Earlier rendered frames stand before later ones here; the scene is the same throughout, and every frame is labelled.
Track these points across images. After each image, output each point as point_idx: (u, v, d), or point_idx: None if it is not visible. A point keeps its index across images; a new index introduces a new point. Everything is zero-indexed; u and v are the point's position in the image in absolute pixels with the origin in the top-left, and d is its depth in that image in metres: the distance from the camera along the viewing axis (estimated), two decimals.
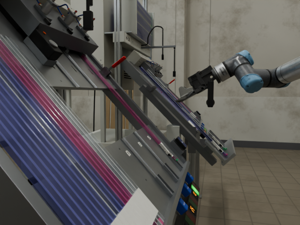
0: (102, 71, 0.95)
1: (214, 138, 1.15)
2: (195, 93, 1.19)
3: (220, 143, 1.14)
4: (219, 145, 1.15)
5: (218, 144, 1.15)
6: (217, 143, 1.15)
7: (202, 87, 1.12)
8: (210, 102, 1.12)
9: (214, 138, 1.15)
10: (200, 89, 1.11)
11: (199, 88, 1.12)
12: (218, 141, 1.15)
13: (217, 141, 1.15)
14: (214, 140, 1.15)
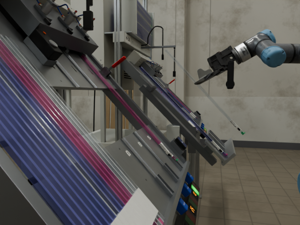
0: (102, 71, 0.95)
1: (233, 122, 1.12)
2: (214, 76, 1.16)
3: (239, 127, 1.12)
4: (238, 129, 1.12)
5: (237, 128, 1.12)
6: (235, 127, 1.12)
7: (222, 68, 1.09)
8: (231, 83, 1.09)
9: (233, 122, 1.12)
10: (218, 71, 1.09)
11: (219, 69, 1.09)
12: (236, 125, 1.12)
13: (235, 125, 1.12)
14: (232, 123, 1.12)
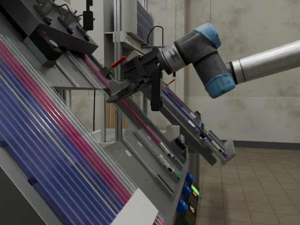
0: (102, 71, 0.95)
1: (161, 159, 0.76)
2: (135, 90, 0.79)
3: (170, 167, 0.75)
4: (169, 170, 0.75)
5: (168, 168, 0.75)
6: (165, 166, 0.75)
7: (143, 81, 0.73)
8: (156, 103, 0.73)
9: (161, 159, 0.76)
10: (136, 85, 0.72)
11: (138, 81, 0.72)
12: (166, 163, 0.75)
13: (165, 163, 0.75)
14: (161, 161, 0.76)
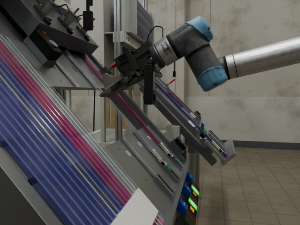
0: (102, 71, 0.95)
1: (154, 152, 0.76)
2: (129, 85, 0.79)
3: (163, 160, 0.76)
4: (162, 164, 0.76)
5: (160, 162, 0.76)
6: (158, 160, 0.76)
7: (136, 74, 0.73)
8: (148, 97, 0.73)
9: (154, 152, 0.76)
10: (129, 78, 0.72)
11: (131, 75, 0.73)
12: (159, 157, 0.76)
13: (158, 157, 0.76)
14: (154, 155, 0.76)
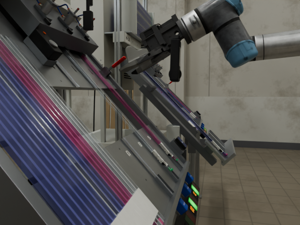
0: (102, 71, 0.95)
1: (155, 153, 0.76)
2: (155, 62, 0.78)
3: (163, 161, 0.75)
4: (162, 164, 0.76)
5: (161, 163, 0.76)
6: (159, 160, 0.76)
7: (162, 49, 0.70)
8: (175, 73, 0.71)
9: (155, 153, 0.76)
10: (159, 51, 0.70)
11: (156, 50, 0.70)
12: (159, 158, 0.76)
13: (159, 158, 0.76)
14: (155, 156, 0.76)
